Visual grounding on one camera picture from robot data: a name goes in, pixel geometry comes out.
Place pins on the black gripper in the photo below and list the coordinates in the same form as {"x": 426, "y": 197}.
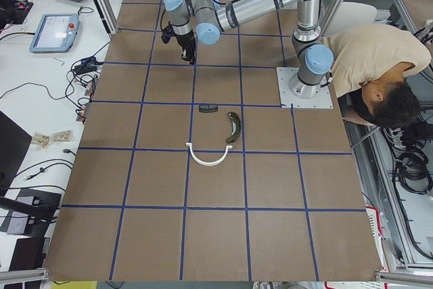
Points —
{"x": 185, "y": 38}

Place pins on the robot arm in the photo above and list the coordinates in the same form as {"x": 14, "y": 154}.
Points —
{"x": 192, "y": 21}

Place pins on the dark grey brake pad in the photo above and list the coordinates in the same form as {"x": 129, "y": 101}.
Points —
{"x": 208, "y": 108}

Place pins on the green brake shoe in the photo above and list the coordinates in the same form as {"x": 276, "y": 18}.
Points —
{"x": 236, "y": 127}

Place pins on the near teach pendant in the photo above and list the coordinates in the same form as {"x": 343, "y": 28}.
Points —
{"x": 55, "y": 33}

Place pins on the bag of small parts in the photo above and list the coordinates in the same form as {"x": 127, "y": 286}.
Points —
{"x": 40, "y": 140}
{"x": 62, "y": 136}

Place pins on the white chair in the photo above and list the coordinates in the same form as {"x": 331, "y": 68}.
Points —
{"x": 350, "y": 14}

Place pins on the person in beige shirt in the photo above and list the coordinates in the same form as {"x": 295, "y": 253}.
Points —
{"x": 371, "y": 65}

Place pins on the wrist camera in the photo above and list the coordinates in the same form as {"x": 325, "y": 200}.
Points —
{"x": 167, "y": 33}

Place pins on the white curved plastic bracket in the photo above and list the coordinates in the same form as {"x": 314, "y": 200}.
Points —
{"x": 208, "y": 159}

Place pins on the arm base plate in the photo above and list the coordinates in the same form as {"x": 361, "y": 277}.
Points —
{"x": 294, "y": 94}

